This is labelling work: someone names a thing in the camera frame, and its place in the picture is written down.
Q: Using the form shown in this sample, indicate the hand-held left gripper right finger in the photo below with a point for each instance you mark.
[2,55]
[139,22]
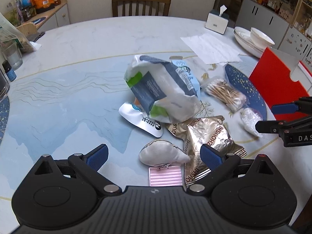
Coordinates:
[209,158]

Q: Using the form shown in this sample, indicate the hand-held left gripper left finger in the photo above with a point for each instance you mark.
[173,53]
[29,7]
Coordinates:
[98,156]

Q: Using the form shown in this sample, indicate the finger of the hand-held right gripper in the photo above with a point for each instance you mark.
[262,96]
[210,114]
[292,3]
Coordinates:
[284,108]
[268,126]

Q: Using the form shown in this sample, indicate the small clear plastic bag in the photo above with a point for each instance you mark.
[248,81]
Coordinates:
[249,120]

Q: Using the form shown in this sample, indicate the gold foil snack packet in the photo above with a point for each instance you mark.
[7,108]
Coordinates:
[180,128]
[212,139]

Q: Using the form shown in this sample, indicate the red and white cardboard box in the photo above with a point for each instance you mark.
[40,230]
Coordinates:
[273,87]

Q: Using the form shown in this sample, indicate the bag of cotton swabs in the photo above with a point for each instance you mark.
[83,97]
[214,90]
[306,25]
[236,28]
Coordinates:
[224,92]

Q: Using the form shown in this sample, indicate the white and navy plastic bag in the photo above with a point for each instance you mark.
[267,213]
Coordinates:
[163,87]

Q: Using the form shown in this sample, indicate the marble patterned desktop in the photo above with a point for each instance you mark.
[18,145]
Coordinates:
[73,78]

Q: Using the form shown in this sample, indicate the pink striped card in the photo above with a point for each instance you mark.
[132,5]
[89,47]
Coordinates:
[165,176]

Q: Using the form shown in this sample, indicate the white cloth pouch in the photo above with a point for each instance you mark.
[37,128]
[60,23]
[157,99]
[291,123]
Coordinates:
[160,153]

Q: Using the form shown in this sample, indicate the white pouch with blue print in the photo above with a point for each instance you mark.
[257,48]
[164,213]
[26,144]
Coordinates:
[136,118]

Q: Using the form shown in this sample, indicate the white stickered cabinet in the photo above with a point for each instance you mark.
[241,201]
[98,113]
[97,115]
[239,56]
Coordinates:
[296,43]

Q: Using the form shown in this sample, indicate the large white gold-rimmed plate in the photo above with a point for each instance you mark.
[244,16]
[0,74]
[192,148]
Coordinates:
[248,52]

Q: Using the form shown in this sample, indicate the white gold-rimmed bowl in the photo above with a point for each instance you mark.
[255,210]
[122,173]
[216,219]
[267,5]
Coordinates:
[262,37]

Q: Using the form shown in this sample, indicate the small white gold-rimmed plate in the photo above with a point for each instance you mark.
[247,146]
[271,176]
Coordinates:
[246,40]

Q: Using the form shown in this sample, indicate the light blue printed packet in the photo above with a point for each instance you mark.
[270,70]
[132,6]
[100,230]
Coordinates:
[189,78]

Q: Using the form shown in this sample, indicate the stack of white plates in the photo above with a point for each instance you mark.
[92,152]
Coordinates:
[240,33]

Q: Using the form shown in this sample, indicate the white paper sheet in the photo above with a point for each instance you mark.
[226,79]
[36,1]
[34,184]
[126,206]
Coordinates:
[210,47]

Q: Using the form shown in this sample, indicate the green and white tissue box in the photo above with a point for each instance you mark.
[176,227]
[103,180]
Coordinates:
[217,23]

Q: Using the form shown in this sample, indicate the small blue bottle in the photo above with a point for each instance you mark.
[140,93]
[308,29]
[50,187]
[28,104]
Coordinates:
[9,72]

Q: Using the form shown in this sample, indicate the clear drinking glass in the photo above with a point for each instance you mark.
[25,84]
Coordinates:
[13,57]

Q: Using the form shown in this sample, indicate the grey cloth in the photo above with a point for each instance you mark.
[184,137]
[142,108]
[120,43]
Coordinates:
[35,36]

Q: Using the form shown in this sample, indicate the low white side cabinet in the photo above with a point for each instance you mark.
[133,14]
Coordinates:
[57,17]

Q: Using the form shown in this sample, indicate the clear plastic bag of goods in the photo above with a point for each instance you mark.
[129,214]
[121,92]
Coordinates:
[14,36]

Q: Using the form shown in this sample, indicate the wooden slat-back chair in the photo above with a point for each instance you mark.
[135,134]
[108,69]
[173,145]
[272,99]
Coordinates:
[140,2]

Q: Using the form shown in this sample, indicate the small blue globe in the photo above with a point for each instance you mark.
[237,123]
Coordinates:
[26,0]

